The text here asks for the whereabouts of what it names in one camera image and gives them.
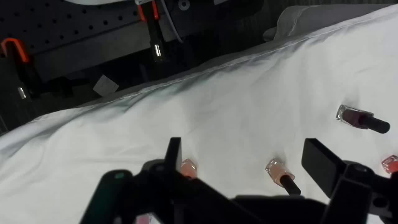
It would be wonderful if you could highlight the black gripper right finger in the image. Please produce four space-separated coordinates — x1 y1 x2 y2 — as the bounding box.
301 137 398 224

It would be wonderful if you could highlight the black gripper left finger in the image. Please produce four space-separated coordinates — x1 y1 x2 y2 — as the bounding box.
78 136 246 224

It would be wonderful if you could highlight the peach nail polish bottle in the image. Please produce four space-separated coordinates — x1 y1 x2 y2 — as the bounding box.
179 159 199 181

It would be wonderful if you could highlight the beige nail polish bottle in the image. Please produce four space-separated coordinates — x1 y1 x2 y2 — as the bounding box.
265 157 302 197

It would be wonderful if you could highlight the dark purple nail polish bottle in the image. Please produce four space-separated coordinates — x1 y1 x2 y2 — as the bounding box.
335 104 392 135

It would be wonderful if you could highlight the red nail polish bottle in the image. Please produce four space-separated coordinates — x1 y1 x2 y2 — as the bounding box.
381 155 398 176

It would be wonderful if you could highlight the white table cloth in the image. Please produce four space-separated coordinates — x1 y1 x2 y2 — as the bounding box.
0 4 398 224

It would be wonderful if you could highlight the white paper tag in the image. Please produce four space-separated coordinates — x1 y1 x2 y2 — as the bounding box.
91 74 122 98

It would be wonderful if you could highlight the black clamp with orange tip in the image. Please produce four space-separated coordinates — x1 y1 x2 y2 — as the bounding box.
0 37 42 103
134 0 169 63

